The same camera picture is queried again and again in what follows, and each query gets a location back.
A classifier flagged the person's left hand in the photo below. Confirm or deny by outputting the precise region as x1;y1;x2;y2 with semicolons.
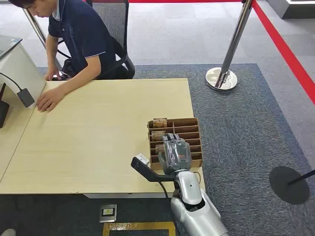
36;87;66;113

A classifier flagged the person's right hand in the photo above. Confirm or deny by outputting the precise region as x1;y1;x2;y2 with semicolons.
45;66;62;82

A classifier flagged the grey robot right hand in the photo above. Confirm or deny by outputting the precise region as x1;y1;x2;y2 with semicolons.
158;133;193;176

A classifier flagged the dark smartphone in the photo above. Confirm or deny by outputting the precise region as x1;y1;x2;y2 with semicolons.
51;74;72;82

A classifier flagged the brown cardboard card organizer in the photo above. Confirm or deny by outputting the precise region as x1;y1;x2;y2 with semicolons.
147;118;203;171

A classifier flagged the person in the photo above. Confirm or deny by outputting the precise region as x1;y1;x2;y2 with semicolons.
8;0;136;113

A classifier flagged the grey power adapter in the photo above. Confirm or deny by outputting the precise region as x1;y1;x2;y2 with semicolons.
17;88;36;109

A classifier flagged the white laptop stand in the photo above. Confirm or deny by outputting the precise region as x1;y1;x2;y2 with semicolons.
0;44;47;110

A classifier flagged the chrome slanted pole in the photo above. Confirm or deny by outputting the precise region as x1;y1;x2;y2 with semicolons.
22;8;62;71

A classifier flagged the black desk stand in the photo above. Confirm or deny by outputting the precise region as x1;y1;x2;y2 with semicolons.
0;83;10;129

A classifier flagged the grey laptop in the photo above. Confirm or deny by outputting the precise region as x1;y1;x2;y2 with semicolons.
0;35;23;61

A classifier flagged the black mesh office chair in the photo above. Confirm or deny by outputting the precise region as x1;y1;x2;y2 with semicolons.
57;0;136;80

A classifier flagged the metal floor socket box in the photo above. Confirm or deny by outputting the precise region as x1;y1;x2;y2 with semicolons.
99;204;117;224

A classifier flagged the red barrier belt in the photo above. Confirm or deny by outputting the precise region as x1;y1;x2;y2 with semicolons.
251;0;315;106
82;0;243;3

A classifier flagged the black stanchion base with pole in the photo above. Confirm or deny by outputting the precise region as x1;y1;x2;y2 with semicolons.
269;166;315;205

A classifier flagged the grey platform with white edge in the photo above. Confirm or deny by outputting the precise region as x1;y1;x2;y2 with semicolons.
265;0;315;20

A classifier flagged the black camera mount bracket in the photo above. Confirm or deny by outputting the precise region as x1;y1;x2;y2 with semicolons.
131;157;177;182

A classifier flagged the black camera cable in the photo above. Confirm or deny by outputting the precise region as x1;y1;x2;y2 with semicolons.
159;181;174;212

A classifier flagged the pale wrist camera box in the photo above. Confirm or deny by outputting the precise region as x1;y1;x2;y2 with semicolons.
136;153;150;166

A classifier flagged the black adapter cable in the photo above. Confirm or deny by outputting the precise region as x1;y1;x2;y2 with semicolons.
0;72;23;92

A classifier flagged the chrome stanchion post with base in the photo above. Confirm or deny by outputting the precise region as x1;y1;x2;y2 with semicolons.
205;0;253;92

